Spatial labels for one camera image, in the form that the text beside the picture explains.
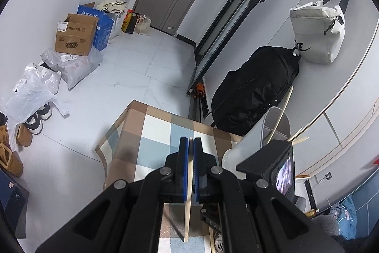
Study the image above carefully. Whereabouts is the grey white utensil holder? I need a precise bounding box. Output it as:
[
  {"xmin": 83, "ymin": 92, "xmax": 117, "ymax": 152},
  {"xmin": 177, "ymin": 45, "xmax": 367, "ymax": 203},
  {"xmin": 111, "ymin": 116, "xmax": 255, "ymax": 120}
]
[{"xmin": 222, "ymin": 106, "xmax": 292, "ymax": 180}]

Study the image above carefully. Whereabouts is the grey plastic mailer bag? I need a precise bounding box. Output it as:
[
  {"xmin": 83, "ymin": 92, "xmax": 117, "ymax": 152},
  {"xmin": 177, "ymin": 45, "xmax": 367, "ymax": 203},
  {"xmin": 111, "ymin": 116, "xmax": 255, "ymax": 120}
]
[{"xmin": 41, "ymin": 47, "xmax": 104, "ymax": 91}]

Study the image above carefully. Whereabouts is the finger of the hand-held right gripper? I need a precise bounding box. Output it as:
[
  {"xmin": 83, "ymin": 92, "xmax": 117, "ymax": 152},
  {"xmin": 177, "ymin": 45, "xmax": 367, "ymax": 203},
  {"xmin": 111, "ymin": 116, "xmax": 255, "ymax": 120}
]
[{"xmin": 200, "ymin": 202, "xmax": 224, "ymax": 230}]

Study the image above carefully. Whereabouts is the white wardrobe with wooden trim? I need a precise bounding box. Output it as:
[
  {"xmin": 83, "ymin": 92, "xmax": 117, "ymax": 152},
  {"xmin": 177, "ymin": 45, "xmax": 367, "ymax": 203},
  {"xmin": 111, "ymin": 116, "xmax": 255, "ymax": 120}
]
[{"xmin": 292, "ymin": 34, "xmax": 379, "ymax": 182}]

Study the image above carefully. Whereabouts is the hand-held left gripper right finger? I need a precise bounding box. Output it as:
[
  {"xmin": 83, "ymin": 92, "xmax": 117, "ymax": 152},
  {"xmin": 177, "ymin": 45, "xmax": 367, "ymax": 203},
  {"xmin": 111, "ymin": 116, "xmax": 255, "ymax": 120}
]
[{"xmin": 193, "ymin": 137, "xmax": 344, "ymax": 253}]

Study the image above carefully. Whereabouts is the clear bag with beige contents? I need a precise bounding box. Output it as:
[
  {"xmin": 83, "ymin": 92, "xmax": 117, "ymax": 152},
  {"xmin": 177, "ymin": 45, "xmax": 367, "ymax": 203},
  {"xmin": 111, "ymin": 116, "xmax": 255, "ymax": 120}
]
[{"xmin": 135, "ymin": 15, "xmax": 152, "ymax": 35}]

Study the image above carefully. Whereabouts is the checked tablecloth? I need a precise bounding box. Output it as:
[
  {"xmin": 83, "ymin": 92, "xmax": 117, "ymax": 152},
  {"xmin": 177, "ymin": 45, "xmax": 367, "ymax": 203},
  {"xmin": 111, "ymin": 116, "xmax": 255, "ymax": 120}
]
[{"xmin": 95, "ymin": 99, "xmax": 247, "ymax": 253}]

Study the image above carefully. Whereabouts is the black white sneaker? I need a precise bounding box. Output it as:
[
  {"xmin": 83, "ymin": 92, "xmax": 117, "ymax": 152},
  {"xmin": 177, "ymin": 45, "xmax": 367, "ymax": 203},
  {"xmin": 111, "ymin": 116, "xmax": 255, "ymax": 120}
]
[
  {"xmin": 36, "ymin": 103, "xmax": 54, "ymax": 122},
  {"xmin": 24, "ymin": 114, "xmax": 44, "ymax": 135}
]

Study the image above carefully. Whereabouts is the dark blue shoebox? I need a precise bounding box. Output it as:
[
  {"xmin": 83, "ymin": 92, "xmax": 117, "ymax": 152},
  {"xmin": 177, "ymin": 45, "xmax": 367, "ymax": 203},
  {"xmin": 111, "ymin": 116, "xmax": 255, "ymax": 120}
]
[{"xmin": 0, "ymin": 169, "xmax": 30, "ymax": 239}]

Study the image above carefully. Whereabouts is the cream cloth bag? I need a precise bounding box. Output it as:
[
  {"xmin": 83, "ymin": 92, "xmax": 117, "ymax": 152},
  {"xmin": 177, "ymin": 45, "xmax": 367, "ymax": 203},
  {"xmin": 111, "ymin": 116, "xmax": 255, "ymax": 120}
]
[{"xmin": 96, "ymin": 0, "xmax": 128, "ymax": 15}]

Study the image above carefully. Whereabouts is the black backpack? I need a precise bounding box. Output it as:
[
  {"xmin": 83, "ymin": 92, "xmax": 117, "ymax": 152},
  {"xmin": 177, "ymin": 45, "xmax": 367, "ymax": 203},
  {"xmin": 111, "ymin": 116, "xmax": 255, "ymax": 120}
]
[{"xmin": 210, "ymin": 46, "xmax": 300, "ymax": 135}]

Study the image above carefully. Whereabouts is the wooden chopstick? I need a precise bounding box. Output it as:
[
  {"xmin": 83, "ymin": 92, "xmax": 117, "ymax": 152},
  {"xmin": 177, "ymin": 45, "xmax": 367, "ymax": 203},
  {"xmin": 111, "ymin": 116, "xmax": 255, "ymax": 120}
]
[
  {"xmin": 288, "ymin": 127, "xmax": 304, "ymax": 143},
  {"xmin": 268, "ymin": 86, "xmax": 294, "ymax": 143},
  {"xmin": 183, "ymin": 137, "xmax": 195, "ymax": 243}
]

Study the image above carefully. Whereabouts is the white bag with black strap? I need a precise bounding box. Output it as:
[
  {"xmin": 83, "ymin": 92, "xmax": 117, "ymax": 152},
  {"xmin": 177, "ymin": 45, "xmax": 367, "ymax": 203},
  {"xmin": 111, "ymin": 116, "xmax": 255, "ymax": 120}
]
[{"xmin": 289, "ymin": 0, "xmax": 353, "ymax": 64}]

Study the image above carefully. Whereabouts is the tan boot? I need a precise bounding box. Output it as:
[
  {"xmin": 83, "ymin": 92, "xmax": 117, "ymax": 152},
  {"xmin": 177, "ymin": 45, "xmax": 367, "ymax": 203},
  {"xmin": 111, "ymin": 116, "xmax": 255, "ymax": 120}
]
[
  {"xmin": 15, "ymin": 123, "xmax": 33, "ymax": 147},
  {"xmin": 0, "ymin": 125, "xmax": 24, "ymax": 178}
]

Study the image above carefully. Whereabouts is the blue cardboard box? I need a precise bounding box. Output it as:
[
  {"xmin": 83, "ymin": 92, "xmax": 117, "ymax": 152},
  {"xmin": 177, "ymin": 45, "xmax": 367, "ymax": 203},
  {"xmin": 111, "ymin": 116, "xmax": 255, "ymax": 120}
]
[{"xmin": 77, "ymin": 4, "xmax": 116, "ymax": 51}]

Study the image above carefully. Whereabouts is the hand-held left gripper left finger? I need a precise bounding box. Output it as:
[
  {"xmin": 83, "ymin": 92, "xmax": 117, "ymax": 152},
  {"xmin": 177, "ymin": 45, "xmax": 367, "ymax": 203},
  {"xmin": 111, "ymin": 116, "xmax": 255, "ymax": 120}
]
[{"xmin": 36, "ymin": 136, "xmax": 189, "ymax": 253}]

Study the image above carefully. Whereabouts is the black framed glass door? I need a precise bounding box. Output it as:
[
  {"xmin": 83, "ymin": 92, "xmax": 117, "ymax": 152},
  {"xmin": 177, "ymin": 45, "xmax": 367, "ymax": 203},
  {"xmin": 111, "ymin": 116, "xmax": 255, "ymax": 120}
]
[{"xmin": 186, "ymin": 0, "xmax": 297, "ymax": 97}]

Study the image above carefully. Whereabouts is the orange black tool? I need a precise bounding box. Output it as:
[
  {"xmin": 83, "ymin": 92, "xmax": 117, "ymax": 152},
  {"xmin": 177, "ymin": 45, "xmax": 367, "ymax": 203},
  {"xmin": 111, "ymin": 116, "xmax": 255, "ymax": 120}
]
[{"xmin": 191, "ymin": 82, "xmax": 207, "ymax": 98}]

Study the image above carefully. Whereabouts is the white plastic bag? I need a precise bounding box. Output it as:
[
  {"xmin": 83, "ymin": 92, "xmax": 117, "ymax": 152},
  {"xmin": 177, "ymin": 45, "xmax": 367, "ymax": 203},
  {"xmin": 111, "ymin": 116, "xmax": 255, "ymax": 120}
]
[{"xmin": 106, "ymin": 11, "xmax": 125, "ymax": 41}]

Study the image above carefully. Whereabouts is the clear plastic bag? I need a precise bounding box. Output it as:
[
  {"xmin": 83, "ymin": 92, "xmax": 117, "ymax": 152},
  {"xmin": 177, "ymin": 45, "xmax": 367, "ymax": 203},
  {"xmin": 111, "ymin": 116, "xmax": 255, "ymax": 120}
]
[{"xmin": 0, "ymin": 63, "xmax": 71, "ymax": 153}]

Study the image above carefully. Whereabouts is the light blue garment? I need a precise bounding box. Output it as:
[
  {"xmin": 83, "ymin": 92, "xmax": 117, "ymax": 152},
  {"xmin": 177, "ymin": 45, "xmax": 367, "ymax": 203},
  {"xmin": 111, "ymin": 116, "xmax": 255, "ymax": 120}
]
[{"xmin": 328, "ymin": 196, "xmax": 361, "ymax": 239}]

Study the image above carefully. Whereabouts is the brown cardboard box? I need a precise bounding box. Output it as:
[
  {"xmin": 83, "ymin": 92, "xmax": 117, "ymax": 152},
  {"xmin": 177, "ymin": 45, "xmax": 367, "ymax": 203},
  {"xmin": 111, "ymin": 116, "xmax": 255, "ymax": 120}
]
[{"xmin": 55, "ymin": 13, "xmax": 99, "ymax": 57}]

